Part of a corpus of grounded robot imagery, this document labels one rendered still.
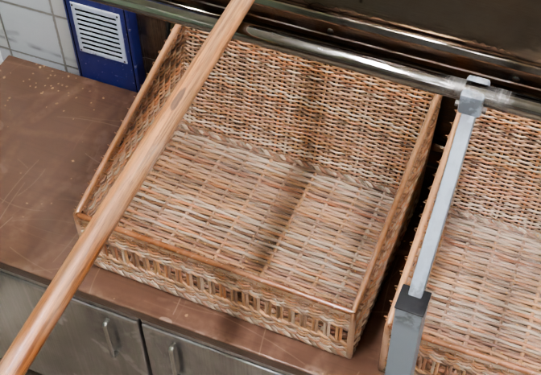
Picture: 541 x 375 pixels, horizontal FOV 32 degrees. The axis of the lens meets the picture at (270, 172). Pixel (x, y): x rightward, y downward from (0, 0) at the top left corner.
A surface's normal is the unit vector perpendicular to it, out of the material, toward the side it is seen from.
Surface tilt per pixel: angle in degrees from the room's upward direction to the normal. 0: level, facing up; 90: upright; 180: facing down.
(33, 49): 90
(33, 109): 0
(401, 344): 90
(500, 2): 70
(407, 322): 90
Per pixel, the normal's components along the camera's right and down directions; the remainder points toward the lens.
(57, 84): -0.01, -0.65
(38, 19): -0.38, 0.70
